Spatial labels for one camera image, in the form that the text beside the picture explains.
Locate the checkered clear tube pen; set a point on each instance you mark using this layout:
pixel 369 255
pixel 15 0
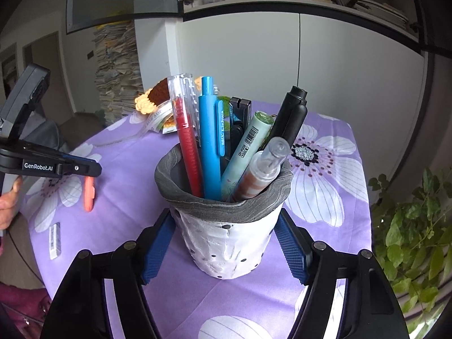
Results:
pixel 262 170

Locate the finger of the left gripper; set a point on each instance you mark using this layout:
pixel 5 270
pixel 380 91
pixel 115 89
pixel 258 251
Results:
pixel 74 165

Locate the blue click pen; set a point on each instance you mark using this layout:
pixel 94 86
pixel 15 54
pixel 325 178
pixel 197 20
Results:
pixel 212 141

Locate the crochet sunflower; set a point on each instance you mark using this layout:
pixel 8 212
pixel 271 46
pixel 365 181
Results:
pixel 147 103

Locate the red pen clear cap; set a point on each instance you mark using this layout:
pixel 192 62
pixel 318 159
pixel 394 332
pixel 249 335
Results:
pixel 182 92

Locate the black marker pen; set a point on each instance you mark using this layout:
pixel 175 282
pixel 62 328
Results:
pixel 290 117

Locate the white eraser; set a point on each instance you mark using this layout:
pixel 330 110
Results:
pixel 54 241

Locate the sunflower greeting card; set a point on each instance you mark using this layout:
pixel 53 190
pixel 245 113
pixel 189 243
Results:
pixel 169 126

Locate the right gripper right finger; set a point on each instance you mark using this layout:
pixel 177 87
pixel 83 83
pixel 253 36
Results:
pixel 295 244

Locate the green potted plant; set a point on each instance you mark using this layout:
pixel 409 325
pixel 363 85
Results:
pixel 411 240

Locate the pale green marker pen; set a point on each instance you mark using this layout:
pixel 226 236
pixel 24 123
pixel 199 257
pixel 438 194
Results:
pixel 253 138

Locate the white cabinet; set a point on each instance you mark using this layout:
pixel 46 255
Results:
pixel 350 73

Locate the purple floral tablecloth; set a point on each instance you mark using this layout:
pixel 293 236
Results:
pixel 328 197

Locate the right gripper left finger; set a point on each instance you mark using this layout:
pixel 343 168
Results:
pixel 155 241

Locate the grey white pen holder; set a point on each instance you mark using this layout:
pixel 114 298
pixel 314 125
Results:
pixel 225 240

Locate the stack of papers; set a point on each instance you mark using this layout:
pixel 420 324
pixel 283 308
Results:
pixel 118 77

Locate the left hand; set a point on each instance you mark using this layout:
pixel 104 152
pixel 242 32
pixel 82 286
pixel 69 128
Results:
pixel 8 204

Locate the black stapler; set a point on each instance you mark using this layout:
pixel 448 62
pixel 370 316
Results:
pixel 239 119

